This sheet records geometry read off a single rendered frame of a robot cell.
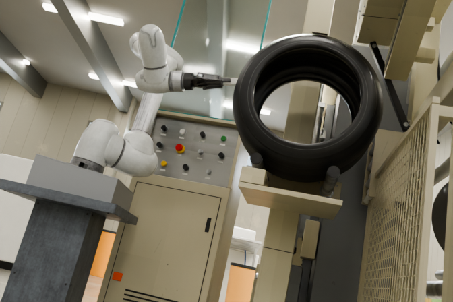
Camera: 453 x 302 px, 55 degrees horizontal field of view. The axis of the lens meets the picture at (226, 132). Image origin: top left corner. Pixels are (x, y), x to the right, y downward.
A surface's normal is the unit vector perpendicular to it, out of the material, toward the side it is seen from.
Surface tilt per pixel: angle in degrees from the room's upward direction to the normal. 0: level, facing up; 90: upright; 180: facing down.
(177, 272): 90
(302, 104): 90
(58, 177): 90
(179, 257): 90
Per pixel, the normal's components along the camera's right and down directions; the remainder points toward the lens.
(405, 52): -0.25, 0.79
